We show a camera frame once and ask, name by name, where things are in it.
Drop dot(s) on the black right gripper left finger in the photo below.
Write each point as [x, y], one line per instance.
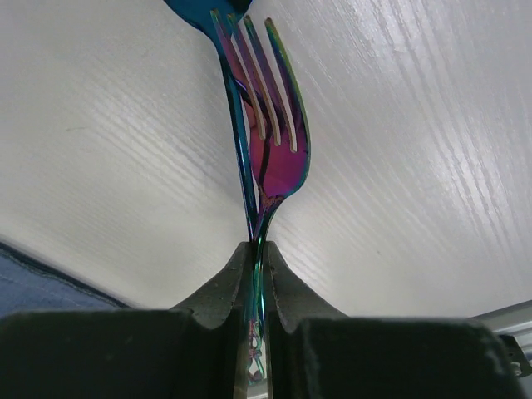
[197, 349]

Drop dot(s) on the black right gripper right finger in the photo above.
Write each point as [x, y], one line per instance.
[316, 351]

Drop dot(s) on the blue cloth placemat gold print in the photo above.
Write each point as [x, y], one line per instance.
[29, 285]

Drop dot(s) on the iridescent purple fork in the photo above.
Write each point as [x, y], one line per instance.
[279, 148]

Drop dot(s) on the blue metal spoon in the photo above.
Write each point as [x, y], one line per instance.
[197, 14]

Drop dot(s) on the aluminium front rail base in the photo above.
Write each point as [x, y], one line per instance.
[507, 324]

